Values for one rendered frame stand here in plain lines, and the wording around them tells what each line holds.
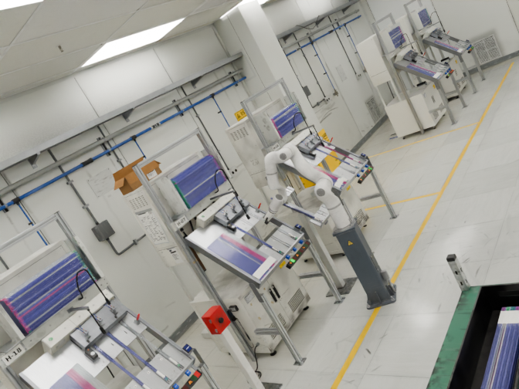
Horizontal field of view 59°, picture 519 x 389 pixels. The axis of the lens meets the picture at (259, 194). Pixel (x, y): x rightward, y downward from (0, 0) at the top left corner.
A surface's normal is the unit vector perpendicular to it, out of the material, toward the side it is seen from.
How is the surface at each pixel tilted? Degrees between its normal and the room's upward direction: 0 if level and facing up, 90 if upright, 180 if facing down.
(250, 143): 90
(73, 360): 47
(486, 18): 90
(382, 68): 90
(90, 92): 90
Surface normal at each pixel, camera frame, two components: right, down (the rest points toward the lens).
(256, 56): -0.54, 0.47
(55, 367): 0.18, -0.74
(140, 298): 0.69, -0.22
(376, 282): -0.27, 0.37
